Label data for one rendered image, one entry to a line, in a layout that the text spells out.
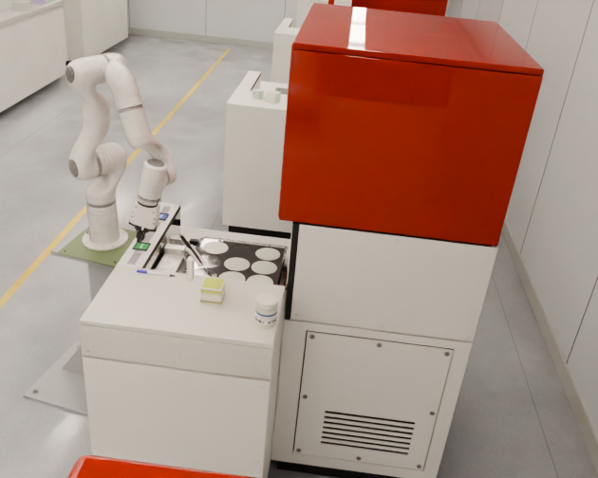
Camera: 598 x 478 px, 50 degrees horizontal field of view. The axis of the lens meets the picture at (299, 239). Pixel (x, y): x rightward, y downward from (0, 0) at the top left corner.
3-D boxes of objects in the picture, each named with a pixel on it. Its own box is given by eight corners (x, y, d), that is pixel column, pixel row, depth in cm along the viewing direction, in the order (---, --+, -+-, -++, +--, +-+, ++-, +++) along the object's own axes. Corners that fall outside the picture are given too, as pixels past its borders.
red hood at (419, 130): (465, 158, 286) (496, 21, 258) (497, 247, 215) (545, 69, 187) (299, 139, 289) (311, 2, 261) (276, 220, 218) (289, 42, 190)
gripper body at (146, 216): (164, 199, 240) (158, 224, 245) (138, 191, 239) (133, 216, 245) (158, 208, 233) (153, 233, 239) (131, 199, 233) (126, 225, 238)
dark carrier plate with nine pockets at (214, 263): (285, 249, 268) (285, 248, 267) (274, 294, 238) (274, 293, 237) (203, 239, 269) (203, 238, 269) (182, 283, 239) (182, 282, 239)
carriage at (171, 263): (191, 248, 271) (191, 241, 270) (167, 295, 239) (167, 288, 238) (172, 245, 271) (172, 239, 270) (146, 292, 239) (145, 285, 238)
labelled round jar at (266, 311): (277, 318, 213) (279, 294, 208) (274, 330, 207) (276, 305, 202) (256, 315, 213) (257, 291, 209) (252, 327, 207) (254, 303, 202)
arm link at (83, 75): (116, 177, 260) (80, 189, 250) (99, 163, 266) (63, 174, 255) (117, 61, 231) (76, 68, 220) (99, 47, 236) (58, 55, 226)
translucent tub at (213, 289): (225, 294, 222) (226, 278, 219) (221, 306, 215) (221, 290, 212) (204, 292, 222) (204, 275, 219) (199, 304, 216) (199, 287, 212)
